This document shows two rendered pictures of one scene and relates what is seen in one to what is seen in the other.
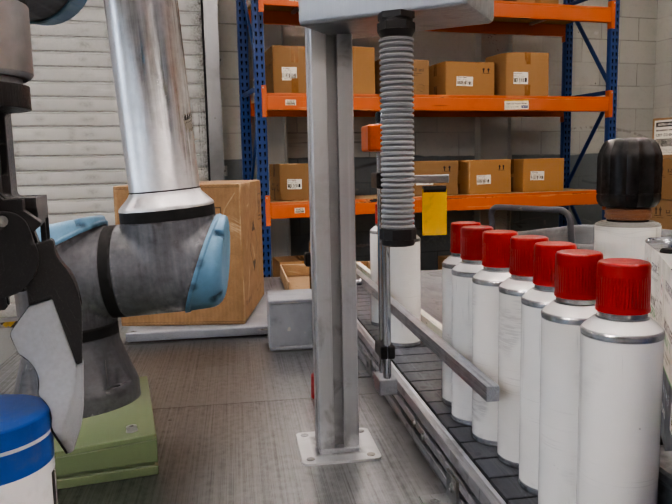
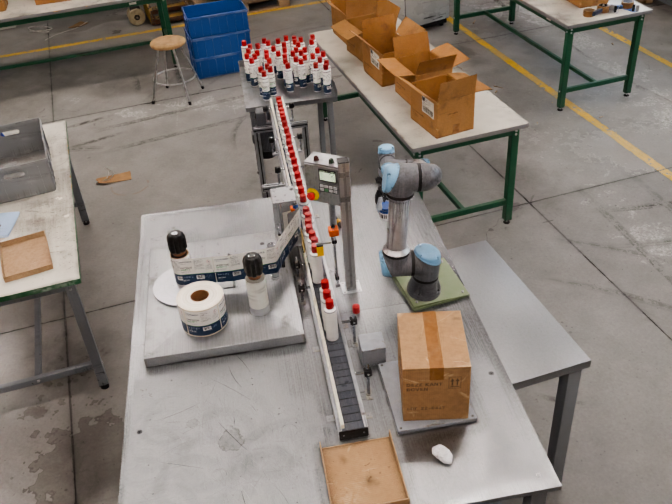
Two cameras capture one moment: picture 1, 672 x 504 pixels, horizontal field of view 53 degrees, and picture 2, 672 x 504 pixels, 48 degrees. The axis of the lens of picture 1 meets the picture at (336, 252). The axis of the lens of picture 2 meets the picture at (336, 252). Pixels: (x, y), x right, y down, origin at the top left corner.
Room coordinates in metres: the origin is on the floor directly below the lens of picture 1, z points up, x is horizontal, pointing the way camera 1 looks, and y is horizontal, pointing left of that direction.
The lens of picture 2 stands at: (3.45, 0.03, 3.02)
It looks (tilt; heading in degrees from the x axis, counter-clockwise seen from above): 36 degrees down; 182
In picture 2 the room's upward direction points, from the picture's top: 4 degrees counter-clockwise
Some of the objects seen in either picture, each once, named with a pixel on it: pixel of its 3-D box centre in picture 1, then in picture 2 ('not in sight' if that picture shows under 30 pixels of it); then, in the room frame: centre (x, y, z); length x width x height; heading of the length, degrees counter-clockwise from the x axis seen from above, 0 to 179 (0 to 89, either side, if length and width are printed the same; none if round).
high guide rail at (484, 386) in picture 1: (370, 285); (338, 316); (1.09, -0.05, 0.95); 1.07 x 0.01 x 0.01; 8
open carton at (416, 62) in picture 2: not in sight; (423, 71); (-1.34, 0.57, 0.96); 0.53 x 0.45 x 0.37; 109
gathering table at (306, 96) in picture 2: not in sight; (291, 133); (-1.54, -0.37, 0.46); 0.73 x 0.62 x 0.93; 8
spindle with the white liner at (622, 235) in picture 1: (626, 247); (255, 283); (0.92, -0.40, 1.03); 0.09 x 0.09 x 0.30
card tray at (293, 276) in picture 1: (332, 277); (362, 472); (1.79, 0.01, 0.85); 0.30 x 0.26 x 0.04; 8
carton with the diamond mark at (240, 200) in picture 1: (196, 246); (432, 364); (1.43, 0.29, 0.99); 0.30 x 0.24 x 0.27; 179
